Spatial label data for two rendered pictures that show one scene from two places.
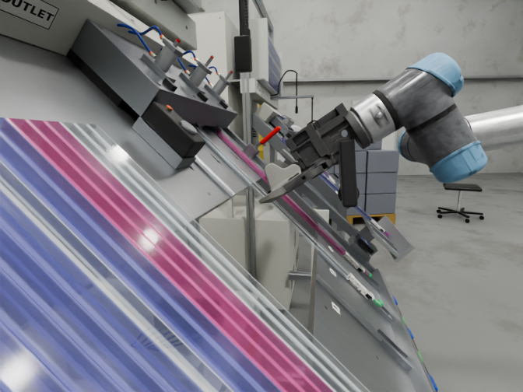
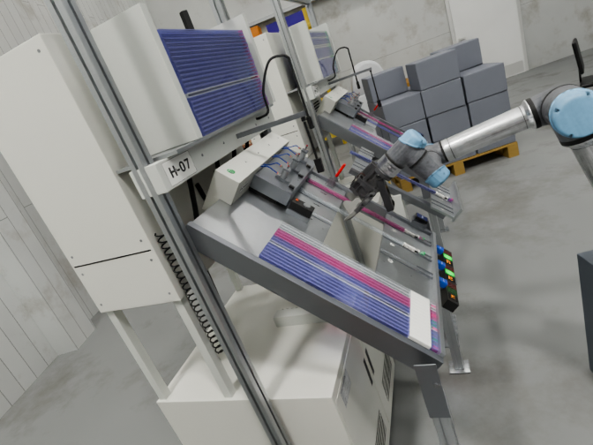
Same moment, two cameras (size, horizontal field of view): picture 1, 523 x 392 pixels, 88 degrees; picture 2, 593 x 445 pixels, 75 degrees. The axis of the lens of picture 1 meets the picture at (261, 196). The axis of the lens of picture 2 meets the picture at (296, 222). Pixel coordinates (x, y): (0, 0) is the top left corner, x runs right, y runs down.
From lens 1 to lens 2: 87 cm
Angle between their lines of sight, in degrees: 14
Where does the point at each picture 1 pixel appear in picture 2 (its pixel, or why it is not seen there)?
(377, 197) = not seen: hidden behind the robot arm
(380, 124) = (392, 170)
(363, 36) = not seen: outside the picture
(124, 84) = (276, 195)
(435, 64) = (408, 139)
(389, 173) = (497, 94)
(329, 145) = (371, 183)
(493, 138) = (463, 150)
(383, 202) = not seen: hidden behind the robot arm
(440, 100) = (415, 154)
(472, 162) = (439, 178)
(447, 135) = (424, 169)
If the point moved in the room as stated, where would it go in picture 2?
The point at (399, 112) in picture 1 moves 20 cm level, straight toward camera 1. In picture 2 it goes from (399, 163) to (378, 189)
